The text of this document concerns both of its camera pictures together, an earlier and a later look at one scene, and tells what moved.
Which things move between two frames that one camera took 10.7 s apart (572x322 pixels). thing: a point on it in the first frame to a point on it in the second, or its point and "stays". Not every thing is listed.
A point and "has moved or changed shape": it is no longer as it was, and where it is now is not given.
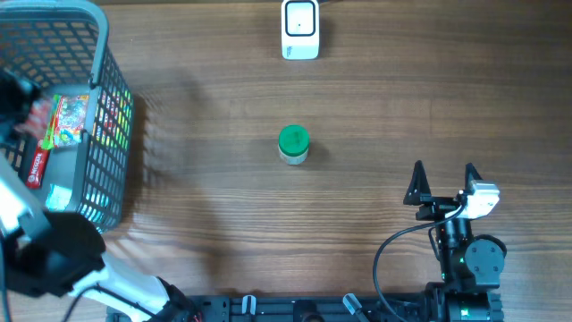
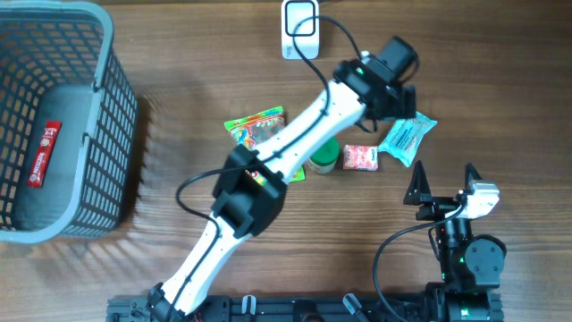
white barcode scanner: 300,29 stays
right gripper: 416,195 stays
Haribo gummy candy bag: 68,122 to 253,130
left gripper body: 16,95 to 404,107
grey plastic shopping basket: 66,46 stays
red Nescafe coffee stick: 37,168 stays
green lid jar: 293,145 has moved or changed shape
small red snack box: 37,120 to 360,157
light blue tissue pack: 58,198 to 405,135
